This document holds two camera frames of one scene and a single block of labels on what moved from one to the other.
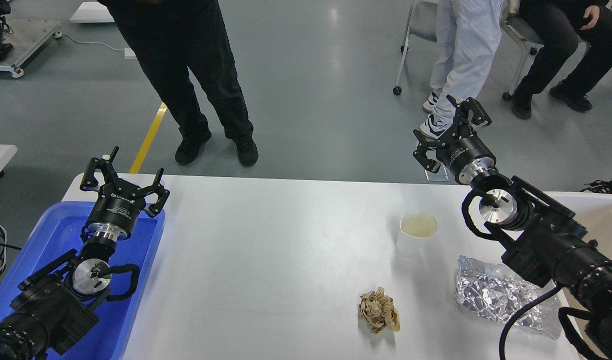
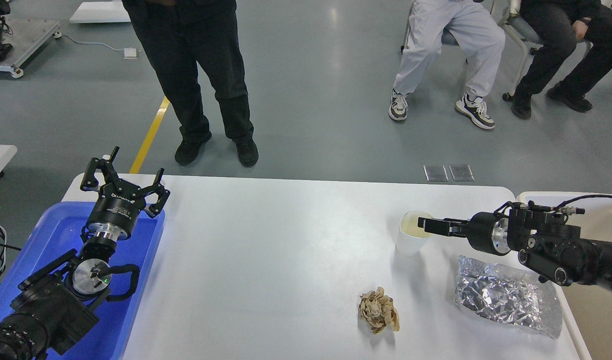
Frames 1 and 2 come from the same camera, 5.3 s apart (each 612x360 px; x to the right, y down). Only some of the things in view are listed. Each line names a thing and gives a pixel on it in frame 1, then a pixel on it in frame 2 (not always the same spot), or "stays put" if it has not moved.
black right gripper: [463, 152] → [487, 232]
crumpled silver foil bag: [500, 293] stays put
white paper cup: [416, 229] stays put
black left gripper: [119, 203] stays put
